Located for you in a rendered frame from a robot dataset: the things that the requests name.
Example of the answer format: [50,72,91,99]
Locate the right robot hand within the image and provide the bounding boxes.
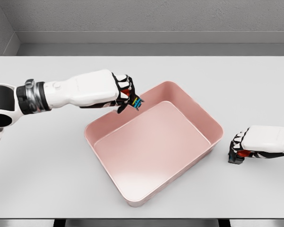
[228,125,284,164]

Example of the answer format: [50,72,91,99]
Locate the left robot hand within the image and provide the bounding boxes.
[71,69,139,114]

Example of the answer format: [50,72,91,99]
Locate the pink rectangular plastic basket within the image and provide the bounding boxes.
[84,80,224,208]

